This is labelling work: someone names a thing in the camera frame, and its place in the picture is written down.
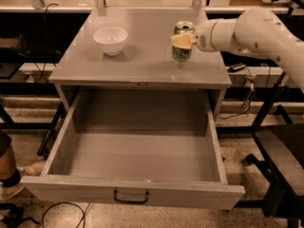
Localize black drawer handle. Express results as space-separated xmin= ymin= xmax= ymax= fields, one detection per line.
xmin=113 ymin=189 xmax=150 ymax=205

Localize open grey top drawer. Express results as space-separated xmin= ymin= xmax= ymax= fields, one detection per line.
xmin=22 ymin=89 xmax=245 ymax=210

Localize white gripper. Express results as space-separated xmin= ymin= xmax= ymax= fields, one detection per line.
xmin=171 ymin=19 xmax=236 ymax=52

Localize white bowl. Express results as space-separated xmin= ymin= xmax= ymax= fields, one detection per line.
xmin=93 ymin=27 xmax=128 ymax=56

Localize black floor cable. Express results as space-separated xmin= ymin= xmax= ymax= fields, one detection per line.
xmin=41 ymin=201 xmax=93 ymax=228

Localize grey cabinet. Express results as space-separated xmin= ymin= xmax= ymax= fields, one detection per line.
xmin=49 ymin=8 xmax=231 ymax=114

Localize green soda can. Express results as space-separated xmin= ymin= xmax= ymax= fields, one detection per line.
xmin=171 ymin=21 xmax=195 ymax=62

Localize small black device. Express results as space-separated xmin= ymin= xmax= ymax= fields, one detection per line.
xmin=227 ymin=63 xmax=246 ymax=73

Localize black hanging cable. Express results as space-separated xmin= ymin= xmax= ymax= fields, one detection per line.
xmin=18 ymin=2 xmax=63 ymax=84

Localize person leg with shoe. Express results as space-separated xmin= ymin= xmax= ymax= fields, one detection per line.
xmin=0 ymin=131 xmax=46 ymax=200

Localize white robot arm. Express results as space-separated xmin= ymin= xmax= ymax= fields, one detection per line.
xmin=171 ymin=7 xmax=304 ymax=91

